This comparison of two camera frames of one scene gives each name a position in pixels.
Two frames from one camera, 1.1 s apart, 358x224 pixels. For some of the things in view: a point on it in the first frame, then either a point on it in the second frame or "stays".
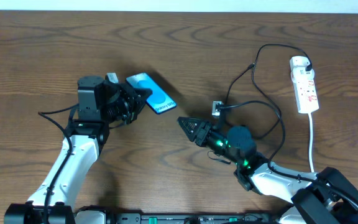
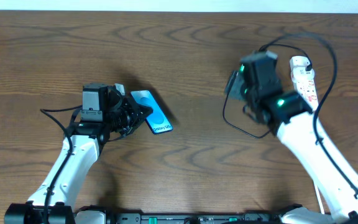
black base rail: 181,218 stays
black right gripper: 202,134 → 234,86
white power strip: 304,90 stays
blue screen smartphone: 159,100 → 157,121
